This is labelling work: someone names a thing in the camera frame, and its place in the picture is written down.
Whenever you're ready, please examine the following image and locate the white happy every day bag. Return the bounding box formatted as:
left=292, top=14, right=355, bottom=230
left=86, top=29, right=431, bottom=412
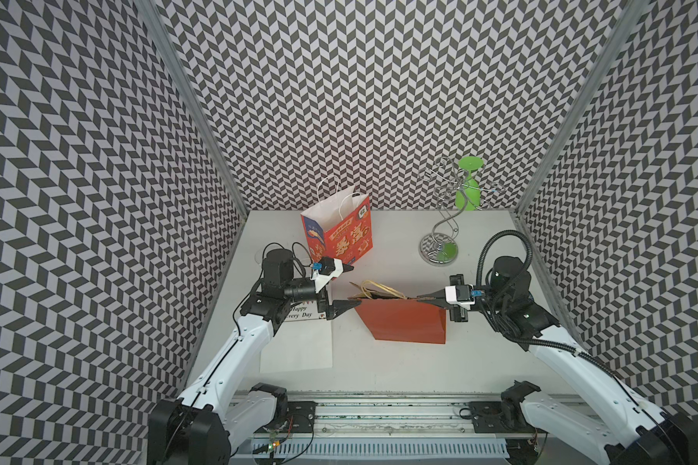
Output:
left=260, top=301, right=333, bottom=374

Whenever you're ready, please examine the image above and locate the plain red paper bag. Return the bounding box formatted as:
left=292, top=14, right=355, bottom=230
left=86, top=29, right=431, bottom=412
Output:
left=352, top=280, right=447, bottom=345

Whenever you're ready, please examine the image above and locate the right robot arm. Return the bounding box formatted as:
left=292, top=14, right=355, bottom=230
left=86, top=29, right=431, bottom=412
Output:
left=421, top=230, right=698, bottom=464

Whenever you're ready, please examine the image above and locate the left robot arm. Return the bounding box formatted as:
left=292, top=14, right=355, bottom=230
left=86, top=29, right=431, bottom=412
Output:
left=147, top=246, right=357, bottom=464

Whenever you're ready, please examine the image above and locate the red printed paper bag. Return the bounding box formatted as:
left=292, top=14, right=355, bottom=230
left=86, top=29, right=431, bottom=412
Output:
left=301, top=185, right=373, bottom=265

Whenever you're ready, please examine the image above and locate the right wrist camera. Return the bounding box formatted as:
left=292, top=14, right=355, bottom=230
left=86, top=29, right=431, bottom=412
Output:
left=444, top=274, right=482, bottom=309

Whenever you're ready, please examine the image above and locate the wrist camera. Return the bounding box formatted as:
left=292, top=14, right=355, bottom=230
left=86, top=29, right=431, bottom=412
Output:
left=311, top=257, right=344, bottom=294
left=444, top=274, right=482, bottom=309

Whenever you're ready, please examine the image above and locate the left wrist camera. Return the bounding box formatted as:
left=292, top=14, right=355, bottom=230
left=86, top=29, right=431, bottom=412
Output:
left=311, top=257, right=344, bottom=294

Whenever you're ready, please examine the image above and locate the green wire rack stand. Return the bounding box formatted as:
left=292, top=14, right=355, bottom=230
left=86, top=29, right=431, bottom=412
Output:
left=419, top=155, right=498, bottom=267

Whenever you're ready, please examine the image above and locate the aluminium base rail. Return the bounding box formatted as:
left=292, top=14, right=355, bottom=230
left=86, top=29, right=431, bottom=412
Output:
left=150, top=391, right=647, bottom=465

